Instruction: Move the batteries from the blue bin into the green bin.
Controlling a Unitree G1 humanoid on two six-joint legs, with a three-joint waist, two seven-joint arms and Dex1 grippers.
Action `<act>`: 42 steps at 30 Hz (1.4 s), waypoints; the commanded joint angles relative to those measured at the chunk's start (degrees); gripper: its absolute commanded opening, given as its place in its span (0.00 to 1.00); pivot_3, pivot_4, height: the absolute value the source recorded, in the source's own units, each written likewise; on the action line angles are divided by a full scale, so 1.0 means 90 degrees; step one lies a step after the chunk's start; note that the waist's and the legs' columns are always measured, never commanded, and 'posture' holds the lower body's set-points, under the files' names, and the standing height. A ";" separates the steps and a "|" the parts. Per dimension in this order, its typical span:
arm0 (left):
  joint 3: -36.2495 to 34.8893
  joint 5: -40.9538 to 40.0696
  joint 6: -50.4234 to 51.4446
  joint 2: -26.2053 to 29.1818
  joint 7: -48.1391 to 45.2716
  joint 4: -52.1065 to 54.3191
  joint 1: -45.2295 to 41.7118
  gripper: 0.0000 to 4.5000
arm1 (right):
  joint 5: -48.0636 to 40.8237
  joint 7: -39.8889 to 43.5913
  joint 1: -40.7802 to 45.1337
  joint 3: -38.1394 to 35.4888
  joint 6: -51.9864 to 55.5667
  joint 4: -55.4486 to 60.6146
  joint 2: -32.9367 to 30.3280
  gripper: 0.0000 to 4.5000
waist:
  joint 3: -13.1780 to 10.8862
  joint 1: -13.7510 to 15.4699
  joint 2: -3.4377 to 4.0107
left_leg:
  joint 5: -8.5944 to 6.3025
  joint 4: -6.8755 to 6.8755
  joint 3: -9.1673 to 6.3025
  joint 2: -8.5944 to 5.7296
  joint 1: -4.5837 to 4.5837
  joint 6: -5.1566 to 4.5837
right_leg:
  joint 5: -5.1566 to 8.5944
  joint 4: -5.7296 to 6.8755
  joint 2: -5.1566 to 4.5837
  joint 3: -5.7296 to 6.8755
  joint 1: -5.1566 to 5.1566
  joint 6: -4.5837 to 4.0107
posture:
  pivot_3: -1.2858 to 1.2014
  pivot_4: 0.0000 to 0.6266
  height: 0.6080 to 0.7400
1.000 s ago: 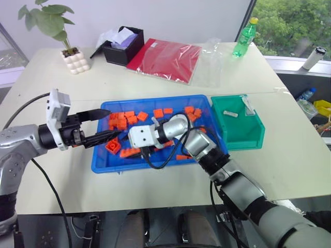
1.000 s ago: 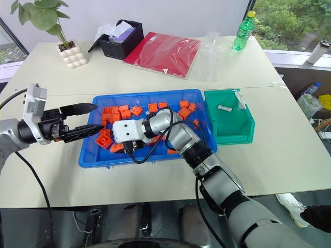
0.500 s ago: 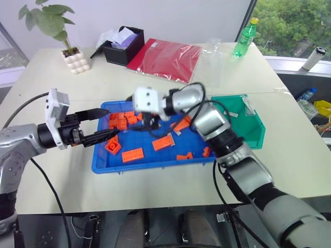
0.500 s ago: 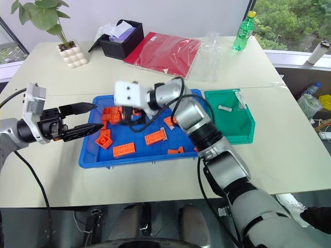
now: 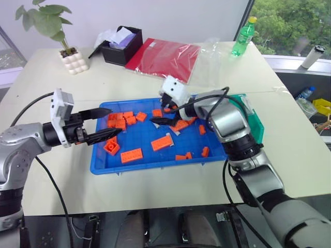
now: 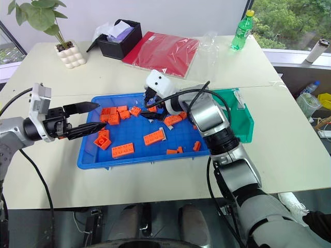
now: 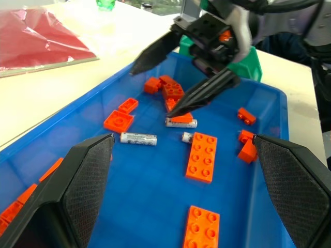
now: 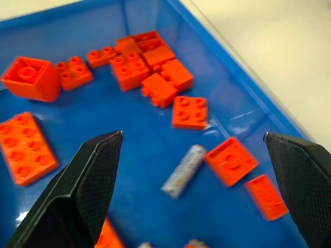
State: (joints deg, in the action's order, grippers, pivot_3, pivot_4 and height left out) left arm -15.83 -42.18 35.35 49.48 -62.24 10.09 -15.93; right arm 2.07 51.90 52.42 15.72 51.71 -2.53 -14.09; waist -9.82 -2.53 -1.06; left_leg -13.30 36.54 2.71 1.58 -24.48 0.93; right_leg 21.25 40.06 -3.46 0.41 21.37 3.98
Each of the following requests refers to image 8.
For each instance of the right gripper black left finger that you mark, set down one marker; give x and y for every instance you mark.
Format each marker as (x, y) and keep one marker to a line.
(85, 180)

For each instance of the tall square orange toy brick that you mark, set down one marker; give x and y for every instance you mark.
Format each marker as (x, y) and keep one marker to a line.
(28, 78)

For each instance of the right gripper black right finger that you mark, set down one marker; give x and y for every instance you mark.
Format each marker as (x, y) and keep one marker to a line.
(305, 180)

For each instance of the long orange toy brick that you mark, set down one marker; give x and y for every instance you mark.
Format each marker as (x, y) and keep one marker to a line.
(24, 148)

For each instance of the small orange toy brick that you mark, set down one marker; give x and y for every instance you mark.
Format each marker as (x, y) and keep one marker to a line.
(266, 197)
(101, 56)

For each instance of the grey AA battery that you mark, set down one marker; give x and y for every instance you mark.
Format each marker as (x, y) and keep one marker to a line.
(183, 171)

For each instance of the blue plastic bin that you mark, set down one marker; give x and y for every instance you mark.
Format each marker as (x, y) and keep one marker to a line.
(160, 144)

